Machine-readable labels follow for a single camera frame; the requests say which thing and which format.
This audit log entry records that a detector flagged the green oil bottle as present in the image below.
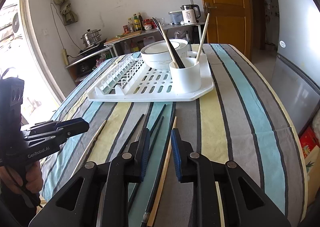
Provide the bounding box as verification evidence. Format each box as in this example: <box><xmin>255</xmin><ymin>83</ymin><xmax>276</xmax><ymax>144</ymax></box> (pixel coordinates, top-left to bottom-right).
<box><xmin>133</xmin><ymin>14</ymin><xmax>140</xmax><ymax>31</ymax></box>

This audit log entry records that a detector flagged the wooden door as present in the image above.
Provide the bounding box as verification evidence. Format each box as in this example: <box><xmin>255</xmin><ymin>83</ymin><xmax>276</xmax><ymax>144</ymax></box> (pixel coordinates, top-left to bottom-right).
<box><xmin>202</xmin><ymin>0</ymin><xmax>253</xmax><ymax>59</ymax></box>

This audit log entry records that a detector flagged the striped tablecloth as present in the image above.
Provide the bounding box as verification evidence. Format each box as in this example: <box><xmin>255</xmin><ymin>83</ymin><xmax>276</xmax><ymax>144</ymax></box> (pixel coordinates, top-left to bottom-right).
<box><xmin>41</xmin><ymin>44</ymin><xmax>308</xmax><ymax>226</ymax></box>

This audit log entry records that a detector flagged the dark sauce bottle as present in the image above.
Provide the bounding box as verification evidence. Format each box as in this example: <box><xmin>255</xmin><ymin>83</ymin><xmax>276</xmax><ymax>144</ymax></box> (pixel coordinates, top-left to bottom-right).
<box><xmin>138</xmin><ymin>12</ymin><xmax>145</xmax><ymax>31</ymax></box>

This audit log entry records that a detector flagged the white bowl with dark rim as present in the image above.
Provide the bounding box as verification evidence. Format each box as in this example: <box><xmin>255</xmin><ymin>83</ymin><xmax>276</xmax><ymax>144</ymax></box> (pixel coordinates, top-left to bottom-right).
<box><xmin>140</xmin><ymin>39</ymin><xmax>190</xmax><ymax>70</ymax></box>

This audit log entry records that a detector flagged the stainless steel steamer pot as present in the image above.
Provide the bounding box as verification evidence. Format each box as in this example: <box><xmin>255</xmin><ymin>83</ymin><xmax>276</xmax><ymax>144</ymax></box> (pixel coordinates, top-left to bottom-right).
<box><xmin>81</xmin><ymin>29</ymin><xmax>101</xmax><ymax>48</ymax></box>

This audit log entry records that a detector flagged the white cylindrical utensil cup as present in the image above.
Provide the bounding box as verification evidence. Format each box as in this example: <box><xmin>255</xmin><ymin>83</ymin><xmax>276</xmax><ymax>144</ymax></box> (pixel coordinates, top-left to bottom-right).
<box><xmin>169</xmin><ymin>57</ymin><xmax>201</xmax><ymax>94</ymax></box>

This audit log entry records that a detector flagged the black induction cooker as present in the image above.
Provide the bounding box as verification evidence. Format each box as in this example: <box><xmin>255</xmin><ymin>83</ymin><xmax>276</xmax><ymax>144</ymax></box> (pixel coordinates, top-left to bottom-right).
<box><xmin>79</xmin><ymin>40</ymin><xmax>106</xmax><ymax>56</ymax></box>

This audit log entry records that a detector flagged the metal kitchen shelf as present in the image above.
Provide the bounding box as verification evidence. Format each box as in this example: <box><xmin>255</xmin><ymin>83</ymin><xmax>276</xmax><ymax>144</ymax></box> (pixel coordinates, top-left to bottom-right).
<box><xmin>66</xmin><ymin>22</ymin><xmax>204</xmax><ymax>85</ymax></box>

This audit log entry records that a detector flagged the light wooden chopstick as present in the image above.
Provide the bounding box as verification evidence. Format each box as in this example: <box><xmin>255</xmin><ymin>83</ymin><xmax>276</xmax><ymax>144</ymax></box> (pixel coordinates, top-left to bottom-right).
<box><xmin>195</xmin><ymin>13</ymin><xmax>210</xmax><ymax>64</ymax></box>
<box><xmin>157</xmin><ymin>23</ymin><xmax>178</xmax><ymax>68</ymax></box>
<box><xmin>72</xmin><ymin>120</ymin><xmax>107</xmax><ymax>176</ymax></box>

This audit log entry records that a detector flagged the red box on floor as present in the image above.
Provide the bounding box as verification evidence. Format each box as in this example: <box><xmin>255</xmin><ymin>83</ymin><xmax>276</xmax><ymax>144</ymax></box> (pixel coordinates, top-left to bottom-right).
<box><xmin>299</xmin><ymin>126</ymin><xmax>319</xmax><ymax>158</ymax></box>

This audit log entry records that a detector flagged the silver refrigerator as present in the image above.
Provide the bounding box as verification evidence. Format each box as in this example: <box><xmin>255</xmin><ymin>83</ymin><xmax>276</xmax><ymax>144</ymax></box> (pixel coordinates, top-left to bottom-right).
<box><xmin>271</xmin><ymin>0</ymin><xmax>319</xmax><ymax>134</ymax></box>

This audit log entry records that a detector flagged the white plastic dish rack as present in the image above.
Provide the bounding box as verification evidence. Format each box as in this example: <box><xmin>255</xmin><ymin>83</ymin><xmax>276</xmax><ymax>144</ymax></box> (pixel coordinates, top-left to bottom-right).
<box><xmin>87</xmin><ymin>53</ymin><xmax>214</xmax><ymax>102</ymax></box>

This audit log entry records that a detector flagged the white electric kettle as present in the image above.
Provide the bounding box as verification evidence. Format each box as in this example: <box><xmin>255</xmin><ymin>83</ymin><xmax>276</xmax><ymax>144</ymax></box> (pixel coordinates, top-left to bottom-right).
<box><xmin>181</xmin><ymin>4</ymin><xmax>201</xmax><ymax>24</ymax></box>

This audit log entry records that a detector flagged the person left hand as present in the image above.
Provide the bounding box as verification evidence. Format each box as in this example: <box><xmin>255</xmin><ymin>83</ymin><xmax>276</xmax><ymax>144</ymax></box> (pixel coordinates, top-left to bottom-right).
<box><xmin>1</xmin><ymin>161</ymin><xmax>43</xmax><ymax>194</ymax></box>

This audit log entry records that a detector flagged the translucent storage container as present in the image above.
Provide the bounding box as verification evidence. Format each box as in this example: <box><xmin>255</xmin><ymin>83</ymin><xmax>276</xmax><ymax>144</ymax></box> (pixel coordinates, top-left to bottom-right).
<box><xmin>168</xmin><ymin>10</ymin><xmax>183</xmax><ymax>25</ymax></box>

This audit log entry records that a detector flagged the wooden cutting board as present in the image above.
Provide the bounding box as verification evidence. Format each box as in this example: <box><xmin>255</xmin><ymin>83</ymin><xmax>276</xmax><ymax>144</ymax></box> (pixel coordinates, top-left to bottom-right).
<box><xmin>104</xmin><ymin>31</ymin><xmax>142</xmax><ymax>45</ymax></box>

